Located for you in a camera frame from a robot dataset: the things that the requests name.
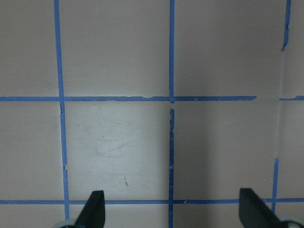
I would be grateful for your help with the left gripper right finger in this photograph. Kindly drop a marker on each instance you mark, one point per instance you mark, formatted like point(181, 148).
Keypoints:
point(253, 212)

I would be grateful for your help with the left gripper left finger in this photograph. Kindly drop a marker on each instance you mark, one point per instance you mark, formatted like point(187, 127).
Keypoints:
point(93, 213)

